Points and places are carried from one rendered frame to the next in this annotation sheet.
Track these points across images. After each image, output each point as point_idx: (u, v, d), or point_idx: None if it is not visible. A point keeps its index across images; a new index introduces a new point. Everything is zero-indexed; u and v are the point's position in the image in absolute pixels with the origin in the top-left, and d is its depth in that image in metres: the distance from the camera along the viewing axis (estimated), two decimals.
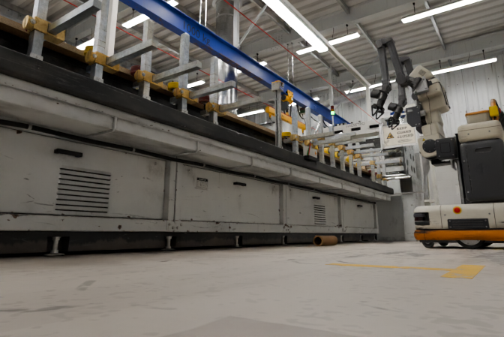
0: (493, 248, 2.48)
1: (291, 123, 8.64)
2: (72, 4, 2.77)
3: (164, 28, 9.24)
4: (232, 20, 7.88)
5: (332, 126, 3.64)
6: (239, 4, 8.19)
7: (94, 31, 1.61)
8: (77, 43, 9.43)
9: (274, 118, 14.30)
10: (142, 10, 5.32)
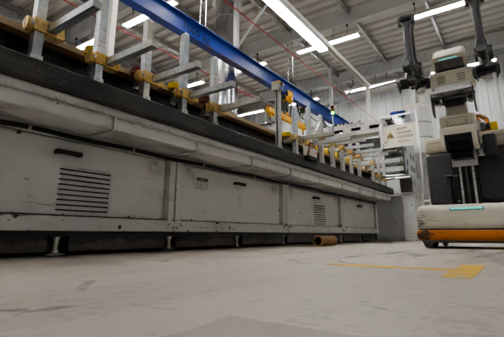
0: (493, 248, 2.48)
1: (291, 123, 8.64)
2: (72, 4, 2.77)
3: (164, 28, 9.24)
4: (232, 20, 7.88)
5: (332, 126, 3.64)
6: (239, 4, 8.19)
7: (94, 31, 1.61)
8: (77, 43, 9.43)
9: (274, 118, 14.30)
10: (142, 10, 5.32)
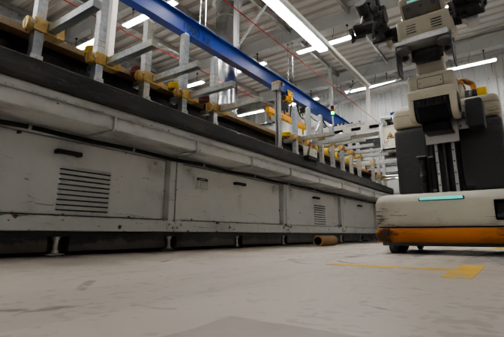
0: (493, 248, 2.48)
1: (291, 123, 8.64)
2: (72, 4, 2.77)
3: (164, 28, 9.24)
4: (232, 20, 7.88)
5: (332, 126, 3.64)
6: (239, 4, 8.19)
7: (94, 31, 1.61)
8: (77, 43, 9.43)
9: (274, 118, 14.30)
10: (142, 10, 5.32)
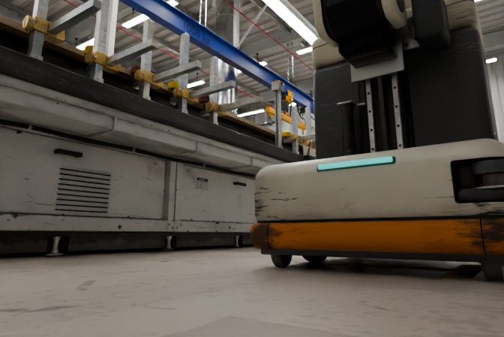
0: None
1: (291, 123, 8.64)
2: (72, 4, 2.77)
3: (164, 28, 9.24)
4: (232, 20, 7.88)
5: None
6: (239, 4, 8.19)
7: (94, 31, 1.61)
8: (77, 43, 9.43)
9: (274, 118, 14.30)
10: (142, 10, 5.32)
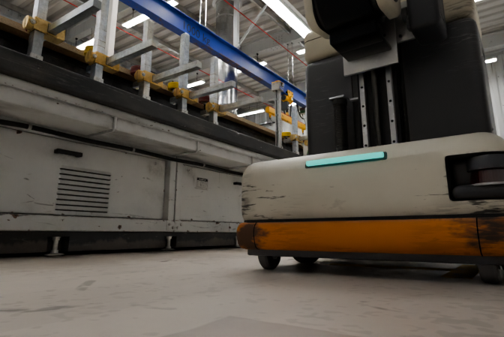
0: None
1: (291, 123, 8.64)
2: (72, 4, 2.77)
3: (164, 28, 9.24)
4: (232, 20, 7.88)
5: None
6: (239, 4, 8.19)
7: (94, 31, 1.61)
8: (77, 43, 9.43)
9: (274, 118, 14.30)
10: (142, 10, 5.32)
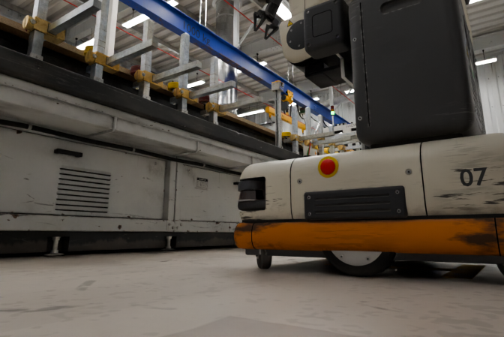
0: None
1: (291, 123, 8.64)
2: (72, 4, 2.77)
3: (164, 28, 9.24)
4: (232, 20, 7.88)
5: (332, 126, 3.64)
6: (239, 4, 8.19)
7: (94, 31, 1.61)
8: (77, 43, 9.43)
9: (274, 118, 14.30)
10: (142, 10, 5.32)
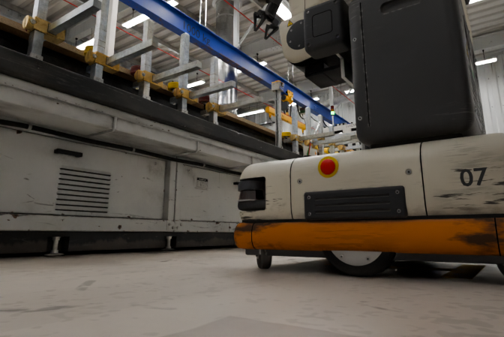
0: None
1: (291, 123, 8.64)
2: (72, 4, 2.77)
3: (164, 28, 9.24)
4: (232, 20, 7.88)
5: (332, 126, 3.64)
6: (239, 4, 8.19)
7: (94, 31, 1.61)
8: (77, 43, 9.43)
9: (274, 118, 14.30)
10: (142, 10, 5.32)
